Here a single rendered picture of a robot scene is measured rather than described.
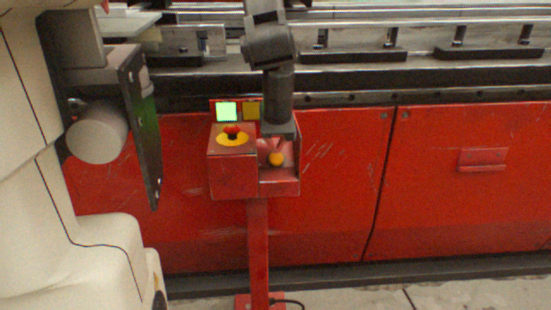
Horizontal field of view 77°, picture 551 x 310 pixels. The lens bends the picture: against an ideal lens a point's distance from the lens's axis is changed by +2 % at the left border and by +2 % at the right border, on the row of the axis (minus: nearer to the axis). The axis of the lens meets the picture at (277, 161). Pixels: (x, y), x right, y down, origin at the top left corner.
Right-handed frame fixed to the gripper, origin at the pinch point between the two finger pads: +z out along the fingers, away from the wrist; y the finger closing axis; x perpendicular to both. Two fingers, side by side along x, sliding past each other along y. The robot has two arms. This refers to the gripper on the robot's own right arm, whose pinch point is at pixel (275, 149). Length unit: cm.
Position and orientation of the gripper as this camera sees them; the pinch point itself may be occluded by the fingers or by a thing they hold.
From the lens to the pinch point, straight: 73.2
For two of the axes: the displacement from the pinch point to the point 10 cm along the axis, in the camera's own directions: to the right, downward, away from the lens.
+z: -0.3, 7.0, 7.1
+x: -10.0, 0.3, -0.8
